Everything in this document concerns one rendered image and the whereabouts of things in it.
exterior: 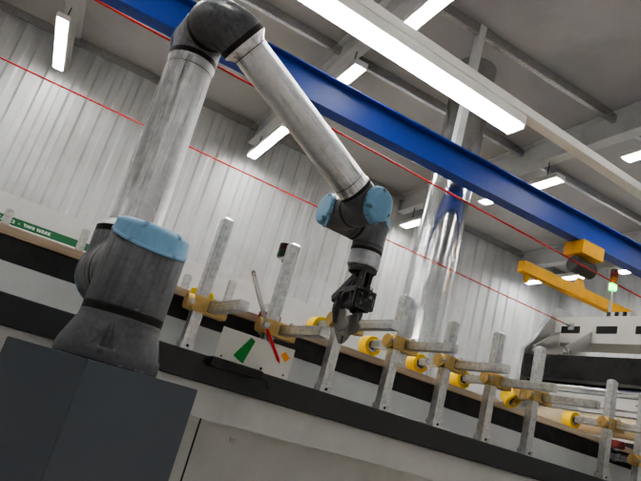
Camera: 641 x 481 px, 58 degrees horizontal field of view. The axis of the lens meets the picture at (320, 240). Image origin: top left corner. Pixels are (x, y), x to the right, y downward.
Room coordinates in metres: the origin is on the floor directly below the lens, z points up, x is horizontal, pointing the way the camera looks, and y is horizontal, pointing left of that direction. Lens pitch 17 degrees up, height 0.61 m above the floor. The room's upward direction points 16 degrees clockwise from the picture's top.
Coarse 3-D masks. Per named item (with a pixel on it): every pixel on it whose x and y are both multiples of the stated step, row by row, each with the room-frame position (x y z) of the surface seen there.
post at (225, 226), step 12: (228, 228) 1.79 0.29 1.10; (216, 240) 1.78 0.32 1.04; (216, 252) 1.78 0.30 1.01; (216, 264) 1.79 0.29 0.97; (204, 276) 1.78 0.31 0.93; (204, 288) 1.78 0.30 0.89; (192, 312) 1.78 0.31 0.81; (192, 324) 1.78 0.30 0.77; (180, 336) 1.81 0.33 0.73; (192, 336) 1.79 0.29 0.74
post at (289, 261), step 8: (288, 248) 1.90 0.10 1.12; (296, 248) 1.89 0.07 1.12; (288, 256) 1.89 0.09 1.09; (296, 256) 1.90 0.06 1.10; (288, 264) 1.89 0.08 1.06; (280, 272) 1.90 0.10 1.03; (288, 272) 1.89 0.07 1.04; (280, 280) 1.89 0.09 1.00; (288, 280) 1.90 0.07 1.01; (280, 288) 1.89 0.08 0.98; (288, 288) 1.90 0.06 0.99; (272, 296) 1.91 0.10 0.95; (280, 296) 1.89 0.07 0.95; (272, 304) 1.90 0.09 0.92; (280, 304) 1.90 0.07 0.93; (272, 312) 1.89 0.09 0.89; (280, 312) 1.90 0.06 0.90; (264, 336) 1.89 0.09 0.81; (272, 336) 1.90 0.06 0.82
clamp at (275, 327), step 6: (258, 318) 1.89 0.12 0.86; (258, 324) 1.88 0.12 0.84; (276, 324) 1.89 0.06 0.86; (282, 324) 1.90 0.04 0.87; (258, 330) 1.88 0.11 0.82; (264, 330) 1.88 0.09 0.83; (270, 330) 1.88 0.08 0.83; (276, 330) 1.89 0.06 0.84; (276, 336) 1.89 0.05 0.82; (282, 336) 1.90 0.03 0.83; (288, 342) 1.94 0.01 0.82; (294, 342) 1.92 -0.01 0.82
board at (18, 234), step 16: (0, 224) 1.70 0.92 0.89; (32, 240) 1.75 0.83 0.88; (48, 240) 1.76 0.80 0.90; (80, 256) 1.81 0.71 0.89; (176, 288) 1.95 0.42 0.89; (256, 320) 2.08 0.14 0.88; (352, 352) 2.27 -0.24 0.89; (400, 368) 2.37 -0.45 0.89; (432, 384) 2.45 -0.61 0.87; (448, 384) 2.49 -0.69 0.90; (480, 400) 2.57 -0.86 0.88; (576, 432) 2.86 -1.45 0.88
